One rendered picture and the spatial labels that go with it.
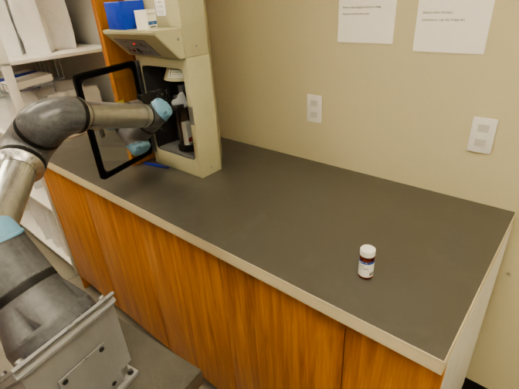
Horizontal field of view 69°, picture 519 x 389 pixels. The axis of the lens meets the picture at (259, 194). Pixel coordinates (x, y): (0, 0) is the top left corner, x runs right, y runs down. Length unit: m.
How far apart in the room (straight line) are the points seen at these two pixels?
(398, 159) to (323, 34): 0.55
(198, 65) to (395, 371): 1.15
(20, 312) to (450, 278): 0.93
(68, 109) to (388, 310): 0.91
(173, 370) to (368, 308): 0.45
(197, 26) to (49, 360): 1.14
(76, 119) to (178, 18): 0.55
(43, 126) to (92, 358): 0.56
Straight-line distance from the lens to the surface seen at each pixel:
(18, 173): 1.04
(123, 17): 1.52
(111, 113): 1.16
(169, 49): 1.40
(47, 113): 1.05
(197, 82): 1.48
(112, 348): 0.79
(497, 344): 1.82
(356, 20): 1.49
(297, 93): 1.67
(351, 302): 0.96
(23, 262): 0.74
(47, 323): 0.70
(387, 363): 1.02
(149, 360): 0.89
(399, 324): 0.93
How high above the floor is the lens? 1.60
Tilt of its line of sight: 28 degrees down
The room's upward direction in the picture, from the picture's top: 4 degrees counter-clockwise
